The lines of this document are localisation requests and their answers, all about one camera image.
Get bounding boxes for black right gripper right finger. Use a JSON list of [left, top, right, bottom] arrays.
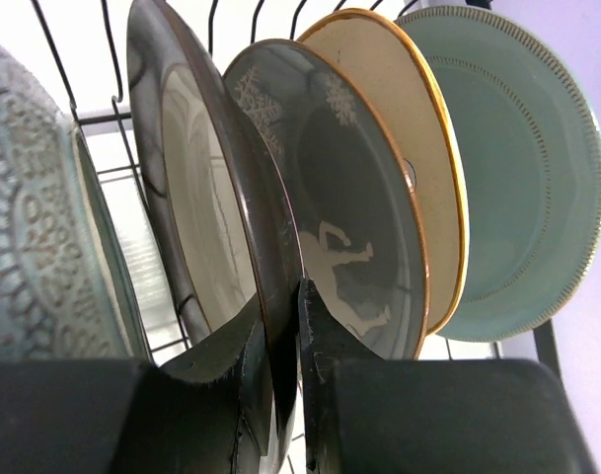
[[298, 279, 596, 473]]

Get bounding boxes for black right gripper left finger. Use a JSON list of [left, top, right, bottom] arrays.
[[0, 298, 270, 473]]

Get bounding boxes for brown rimmed cream plate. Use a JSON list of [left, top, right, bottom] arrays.
[[126, 1, 303, 473]]

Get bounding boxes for dark green reindeer plate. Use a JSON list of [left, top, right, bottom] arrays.
[[224, 39, 430, 359]]

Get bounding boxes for blue floral white plate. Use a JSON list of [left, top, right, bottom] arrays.
[[0, 45, 150, 360]]

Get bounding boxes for teal green plate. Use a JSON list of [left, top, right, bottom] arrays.
[[398, 5, 601, 343]]

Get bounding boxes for cream plate gold rim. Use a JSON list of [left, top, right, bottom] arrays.
[[299, 8, 470, 334]]

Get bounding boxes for black wire dish rack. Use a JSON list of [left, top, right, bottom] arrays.
[[29, 0, 563, 474]]

